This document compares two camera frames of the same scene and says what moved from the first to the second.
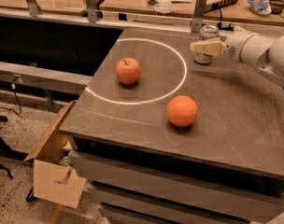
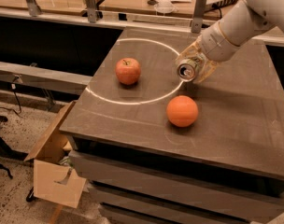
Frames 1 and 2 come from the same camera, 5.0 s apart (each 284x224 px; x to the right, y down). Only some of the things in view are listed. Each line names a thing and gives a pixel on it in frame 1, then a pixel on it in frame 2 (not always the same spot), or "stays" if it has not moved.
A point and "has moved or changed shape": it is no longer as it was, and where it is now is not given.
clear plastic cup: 164,7 stays
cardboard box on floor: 54,180 stays
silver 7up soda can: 205,33 has moved or changed shape
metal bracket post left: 33,5 stays
